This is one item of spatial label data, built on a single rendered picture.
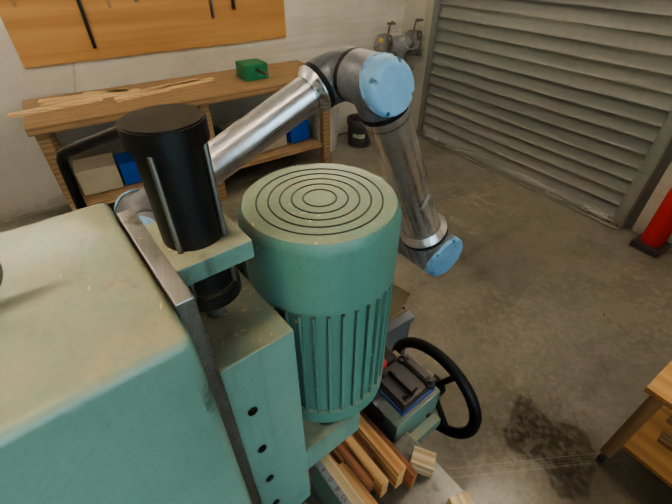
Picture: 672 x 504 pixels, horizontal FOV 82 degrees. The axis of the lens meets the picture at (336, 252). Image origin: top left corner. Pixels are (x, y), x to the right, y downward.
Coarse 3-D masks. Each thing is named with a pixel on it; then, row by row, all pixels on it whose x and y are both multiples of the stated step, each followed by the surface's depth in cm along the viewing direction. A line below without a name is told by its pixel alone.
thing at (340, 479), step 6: (324, 462) 73; (330, 462) 73; (330, 468) 72; (336, 468) 72; (330, 474) 71; (336, 474) 71; (342, 474) 71; (336, 480) 71; (342, 480) 71; (342, 486) 70; (348, 486) 70; (348, 492) 69; (354, 492) 69; (348, 498) 68; (354, 498) 68; (360, 498) 68
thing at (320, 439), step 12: (348, 420) 67; (312, 432) 65; (324, 432) 65; (336, 432) 67; (348, 432) 70; (312, 444) 64; (324, 444) 66; (336, 444) 69; (312, 456) 65; (324, 456) 69
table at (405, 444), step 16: (432, 416) 88; (384, 432) 82; (416, 432) 86; (400, 448) 80; (416, 480) 75; (432, 480) 75; (448, 480) 75; (384, 496) 73; (400, 496) 73; (416, 496) 73; (432, 496) 73; (448, 496) 73
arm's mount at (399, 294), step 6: (396, 282) 154; (396, 288) 142; (402, 288) 147; (396, 294) 146; (402, 294) 148; (408, 294) 150; (396, 300) 148; (402, 300) 151; (390, 306) 148; (396, 306) 151; (402, 306) 157; (390, 312) 150; (396, 312) 153; (402, 312) 155; (390, 318) 152
